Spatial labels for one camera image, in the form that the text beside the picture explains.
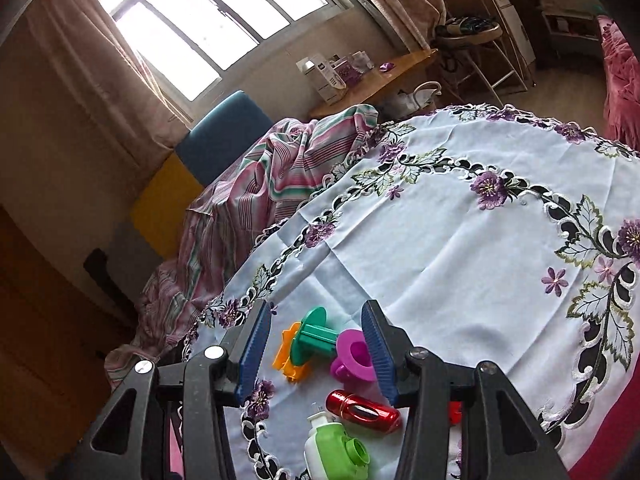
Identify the orange plastic gear toy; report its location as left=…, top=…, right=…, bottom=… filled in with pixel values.
left=271, top=321, right=311, bottom=384

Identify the striped pink green blanket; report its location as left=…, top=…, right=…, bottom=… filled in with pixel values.
left=105, top=104, right=378, bottom=386

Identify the wooden stool with shoes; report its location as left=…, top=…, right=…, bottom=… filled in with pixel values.
left=435, top=15, right=528, bottom=106

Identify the red metallic cylinder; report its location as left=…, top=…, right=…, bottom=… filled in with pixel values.
left=326, top=389, right=402, bottom=434

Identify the magenta plastic spool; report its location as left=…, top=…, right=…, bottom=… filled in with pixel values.
left=330, top=328, right=376, bottom=384

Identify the blue cushion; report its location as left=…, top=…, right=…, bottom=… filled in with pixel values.
left=175, top=91, right=273, bottom=186

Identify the green plastic spool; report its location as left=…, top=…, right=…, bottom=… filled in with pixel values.
left=291, top=307, right=338, bottom=365

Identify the window with frame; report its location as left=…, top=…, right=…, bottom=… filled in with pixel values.
left=99, top=0, right=346, bottom=122

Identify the red plastic toy piece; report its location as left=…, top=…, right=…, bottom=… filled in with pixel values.
left=448, top=401, right=463, bottom=426

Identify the pink bedding pile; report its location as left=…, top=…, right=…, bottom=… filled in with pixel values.
left=598, top=15, right=639, bottom=151

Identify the white embroidered floral tablecloth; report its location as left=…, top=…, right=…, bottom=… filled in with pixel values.
left=191, top=105, right=639, bottom=479

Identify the wooden side table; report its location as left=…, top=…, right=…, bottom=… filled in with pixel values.
left=308, top=49, right=440, bottom=119

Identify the white green toy camera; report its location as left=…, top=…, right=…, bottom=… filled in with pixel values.
left=304, top=412, right=371, bottom=480

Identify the white cardboard box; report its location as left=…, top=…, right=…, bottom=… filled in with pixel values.
left=296, top=54, right=347, bottom=104

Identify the pink beige curtain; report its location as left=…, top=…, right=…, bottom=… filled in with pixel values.
left=26, top=0, right=189, bottom=172

